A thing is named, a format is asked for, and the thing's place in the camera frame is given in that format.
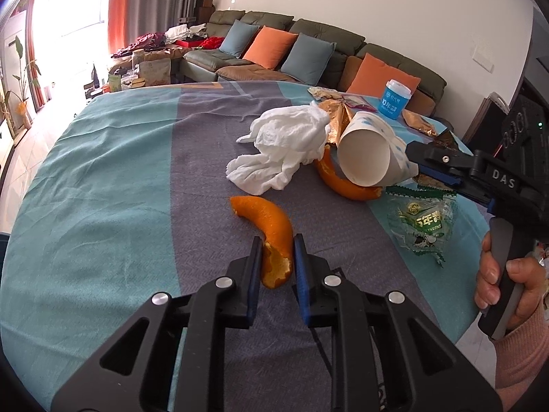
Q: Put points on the white paper cup blue dots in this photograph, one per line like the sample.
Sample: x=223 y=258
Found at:
x=369 y=154

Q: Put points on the cluttered dark coffee table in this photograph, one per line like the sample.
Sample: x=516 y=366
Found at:
x=128 y=73

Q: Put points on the crumpled gold foil wrapper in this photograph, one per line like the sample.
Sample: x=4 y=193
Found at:
x=339 y=118

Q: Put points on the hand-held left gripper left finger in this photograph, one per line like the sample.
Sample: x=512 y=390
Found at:
x=253 y=292

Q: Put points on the white wall switch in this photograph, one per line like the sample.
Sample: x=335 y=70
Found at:
x=481 y=58

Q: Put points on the clear green snack wrapper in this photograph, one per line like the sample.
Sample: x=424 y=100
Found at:
x=422 y=223

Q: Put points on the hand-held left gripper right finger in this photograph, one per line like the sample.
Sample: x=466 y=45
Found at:
x=302 y=292

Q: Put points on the short curved orange peel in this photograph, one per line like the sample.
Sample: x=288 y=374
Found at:
x=268 y=223

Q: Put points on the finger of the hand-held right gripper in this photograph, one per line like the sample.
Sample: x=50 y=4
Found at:
x=437 y=154
x=472 y=191

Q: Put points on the green sectional sofa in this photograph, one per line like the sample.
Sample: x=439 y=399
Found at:
x=326 y=30

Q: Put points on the maroon snack packet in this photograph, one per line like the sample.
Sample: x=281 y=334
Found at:
x=358 y=102

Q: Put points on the long curved orange peel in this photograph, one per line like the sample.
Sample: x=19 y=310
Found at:
x=339 y=184

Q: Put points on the teal and grey printed blanket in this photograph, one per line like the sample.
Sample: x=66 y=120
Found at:
x=107 y=180

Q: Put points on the dark red clothes pile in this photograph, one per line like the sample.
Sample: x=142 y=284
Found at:
x=139 y=45

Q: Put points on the dark brown box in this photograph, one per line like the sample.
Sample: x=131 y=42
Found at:
x=204 y=8

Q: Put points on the white clothes pile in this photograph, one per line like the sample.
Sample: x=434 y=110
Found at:
x=182 y=32

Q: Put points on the golden brown snack packet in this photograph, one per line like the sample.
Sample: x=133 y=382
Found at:
x=418 y=122

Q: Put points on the large balcony window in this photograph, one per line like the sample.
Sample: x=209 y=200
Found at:
x=73 y=21

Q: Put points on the red cloth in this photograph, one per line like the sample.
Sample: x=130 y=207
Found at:
x=213 y=43

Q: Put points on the person's right hand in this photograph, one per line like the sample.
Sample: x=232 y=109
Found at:
x=529 y=283

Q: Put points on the brown paper bag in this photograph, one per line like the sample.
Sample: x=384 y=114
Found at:
x=154 y=73

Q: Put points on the crumpled white tissue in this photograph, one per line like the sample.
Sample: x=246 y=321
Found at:
x=283 y=137

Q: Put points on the blue can white lid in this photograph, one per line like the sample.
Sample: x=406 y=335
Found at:
x=394 y=101

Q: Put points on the tall potted leafy plant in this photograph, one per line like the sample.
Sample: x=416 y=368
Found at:
x=17 y=86

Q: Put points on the blue cushion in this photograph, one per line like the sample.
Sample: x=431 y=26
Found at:
x=239 y=38
x=306 y=60

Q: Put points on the orange and grey curtain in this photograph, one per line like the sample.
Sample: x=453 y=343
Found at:
x=35 y=60

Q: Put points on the beige snack packet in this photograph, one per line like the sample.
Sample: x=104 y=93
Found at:
x=326 y=93

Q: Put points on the brown sofa seat pad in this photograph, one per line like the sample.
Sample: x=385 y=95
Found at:
x=248 y=73

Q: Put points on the small dark gold wrapper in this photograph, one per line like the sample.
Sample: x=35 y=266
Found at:
x=446 y=139

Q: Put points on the orange cushion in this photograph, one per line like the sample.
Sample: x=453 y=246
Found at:
x=268 y=47
x=377 y=75

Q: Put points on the person's right forearm pink sleeve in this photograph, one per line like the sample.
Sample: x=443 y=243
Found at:
x=523 y=352

